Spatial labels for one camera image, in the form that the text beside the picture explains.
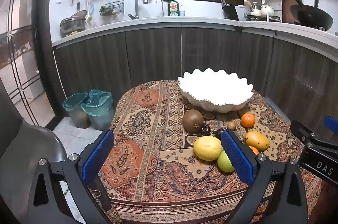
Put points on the orange tangerine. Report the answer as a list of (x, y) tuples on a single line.
[(254, 150), (248, 120)]

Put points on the bin with teal bag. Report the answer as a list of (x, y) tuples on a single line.
[(75, 110), (100, 113)]

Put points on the grey cabinet plinth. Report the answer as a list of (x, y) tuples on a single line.
[(276, 105)]

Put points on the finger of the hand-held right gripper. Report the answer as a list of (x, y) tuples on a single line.
[(332, 124), (302, 129)]

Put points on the yellow lemon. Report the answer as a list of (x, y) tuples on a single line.
[(207, 147)]

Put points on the black knife block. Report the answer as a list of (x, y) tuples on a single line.
[(231, 12)]

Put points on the small brown kiwi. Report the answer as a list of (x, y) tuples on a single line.
[(231, 126)]

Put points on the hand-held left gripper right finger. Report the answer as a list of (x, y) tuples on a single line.
[(237, 158)]

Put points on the grey plastic chair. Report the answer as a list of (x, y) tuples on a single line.
[(26, 142)]

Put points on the chrome kitchen faucet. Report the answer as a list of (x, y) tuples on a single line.
[(137, 2)]

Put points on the hanging cleaning brushes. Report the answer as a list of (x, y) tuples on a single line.
[(81, 2)]

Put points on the green apple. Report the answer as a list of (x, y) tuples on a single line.
[(224, 162)]

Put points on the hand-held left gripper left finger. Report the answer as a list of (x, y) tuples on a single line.
[(97, 158)]

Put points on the dark plum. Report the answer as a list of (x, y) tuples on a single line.
[(205, 130), (218, 133)]

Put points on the white scalloped bowl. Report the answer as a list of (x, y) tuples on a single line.
[(215, 86)]

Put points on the glass sliding door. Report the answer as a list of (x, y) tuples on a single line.
[(18, 41)]

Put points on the dark wood kitchen cabinets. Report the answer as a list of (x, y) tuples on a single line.
[(153, 54)]

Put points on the large brown kiwi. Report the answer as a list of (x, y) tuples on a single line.
[(192, 121)]

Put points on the thin curved tap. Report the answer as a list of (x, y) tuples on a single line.
[(161, 6)]

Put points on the yellow mango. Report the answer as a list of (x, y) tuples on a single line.
[(256, 140)]

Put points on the black wok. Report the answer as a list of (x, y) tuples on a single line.
[(310, 16)]

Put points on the green dish soap bottle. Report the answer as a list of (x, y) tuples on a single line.
[(173, 8)]

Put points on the white kitchen countertop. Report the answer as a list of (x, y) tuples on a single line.
[(158, 21)]

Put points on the patterned paisley tablecloth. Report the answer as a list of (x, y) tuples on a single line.
[(158, 134)]

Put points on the stack of metal pots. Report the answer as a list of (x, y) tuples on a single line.
[(73, 25)]

